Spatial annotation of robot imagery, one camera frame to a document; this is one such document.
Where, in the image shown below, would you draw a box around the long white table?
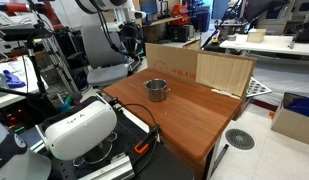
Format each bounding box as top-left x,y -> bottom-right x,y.
219,33 -> 309,58

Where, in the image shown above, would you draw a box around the blue glove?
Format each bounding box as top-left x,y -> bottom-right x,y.
2,69 -> 27,89

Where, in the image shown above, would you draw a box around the black equipment bag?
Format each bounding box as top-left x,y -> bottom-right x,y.
291,21 -> 309,44

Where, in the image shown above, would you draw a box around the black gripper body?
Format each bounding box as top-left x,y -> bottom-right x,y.
121,25 -> 142,48

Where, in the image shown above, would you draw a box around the black table leg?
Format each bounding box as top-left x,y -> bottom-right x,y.
212,143 -> 230,175

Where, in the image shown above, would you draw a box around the round grey floor drain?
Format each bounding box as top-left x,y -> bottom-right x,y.
224,128 -> 256,151

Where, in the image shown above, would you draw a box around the cardboard box with blue contents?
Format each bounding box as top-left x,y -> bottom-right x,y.
270,91 -> 309,146

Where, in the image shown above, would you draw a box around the red machine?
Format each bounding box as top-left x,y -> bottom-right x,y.
170,3 -> 192,26

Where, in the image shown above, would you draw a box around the thin black cable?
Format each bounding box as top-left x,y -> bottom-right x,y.
118,103 -> 161,135

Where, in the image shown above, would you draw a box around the black camera stand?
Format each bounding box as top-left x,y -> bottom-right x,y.
0,37 -> 50,101

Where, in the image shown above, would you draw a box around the metal shelf rack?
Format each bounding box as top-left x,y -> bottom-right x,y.
40,34 -> 82,98

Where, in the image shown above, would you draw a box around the grey office chair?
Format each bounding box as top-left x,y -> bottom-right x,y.
80,23 -> 130,88

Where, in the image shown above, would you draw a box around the white tape strip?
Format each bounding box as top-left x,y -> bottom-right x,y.
210,88 -> 242,100

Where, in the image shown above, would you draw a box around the cardboard panel backdrop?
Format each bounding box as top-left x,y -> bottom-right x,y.
144,42 -> 258,101

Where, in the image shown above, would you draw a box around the white perforated plate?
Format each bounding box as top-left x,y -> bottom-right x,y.
246,77 -> 273,99

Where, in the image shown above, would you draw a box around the white side table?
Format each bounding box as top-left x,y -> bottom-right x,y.
0,55 -> 49,112

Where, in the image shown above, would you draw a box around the aluminium extrusion profile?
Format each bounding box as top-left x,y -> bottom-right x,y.
77,154 -> 136,180

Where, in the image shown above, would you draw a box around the teal handled tools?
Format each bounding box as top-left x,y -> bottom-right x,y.
56,94 -> 76,113

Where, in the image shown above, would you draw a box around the light corrugated cardboard panel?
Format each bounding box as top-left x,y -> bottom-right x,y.
195,52 -> 255,98

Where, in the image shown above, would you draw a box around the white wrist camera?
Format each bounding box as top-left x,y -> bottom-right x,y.
104,20 -> 129,33

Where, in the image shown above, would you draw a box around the small pale wooden box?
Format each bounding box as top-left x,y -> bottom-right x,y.
246,28 -> 267,44

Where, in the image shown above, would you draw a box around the white VR headset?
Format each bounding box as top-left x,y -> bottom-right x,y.
35,99 -> 118,162

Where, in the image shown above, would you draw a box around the steel pot with handles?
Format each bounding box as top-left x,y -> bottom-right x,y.
143,78 -> 171,103

